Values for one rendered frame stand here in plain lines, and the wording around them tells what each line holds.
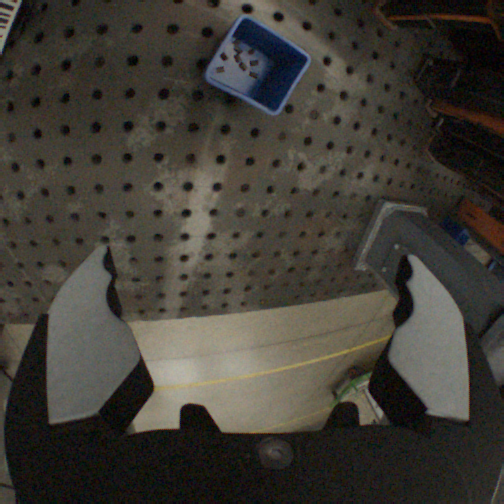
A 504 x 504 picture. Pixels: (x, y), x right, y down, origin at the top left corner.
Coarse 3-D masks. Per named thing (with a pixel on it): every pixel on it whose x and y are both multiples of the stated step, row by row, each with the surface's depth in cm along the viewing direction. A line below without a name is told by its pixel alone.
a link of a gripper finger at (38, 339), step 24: (24, 360) 5; (24, 384) 4; (24, 408) 4; (24, 432) 3; (48, 432) 3; (72, 432) 4; (96, 432) 4; (24, 456) 3; (48, 456) 3; (72, 456) 3; (24, 480) 2; (48, 480) 3
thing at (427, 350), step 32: (416, 288) 8; (416, 320) 7; (448, 320) 7; (384, 352) 6; (416, 352) 6; (448, 352) 6; (384, 384) 6; (416, 384) 5; (448, 384) 5; (384, 416) 7; (416, 416) 5; (448, 416) 4
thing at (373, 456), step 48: (144, 432) 4; (192, 432) 4; (288, 432) 4; (336, 432) 4; (384, 432) 4; (96, 480) 3; (144, 480) 3; (192, 480) 3; (240, 480) 3; (288, 480) 3; (336, 480) 3; (384, 480) 3; (432, 480) 3
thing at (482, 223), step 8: (464, 200) 67; (456, 208) 69; (464, 208) 66; (472, 208) 64; (480, 208) 61; (456, 216) 70; (464, 216) 66; (472, 216) 64; (480, 216) 61; (488, 216) 59; (464, 224) 70; (472, 224) 63; (480, 224) 61; (488, 224) 58; (496, 224) 56; (480, 232) 61; (488, 232) 58; (496, 232) 56; (488, 240) 58; (496, 240) 55; (496, 248) 56
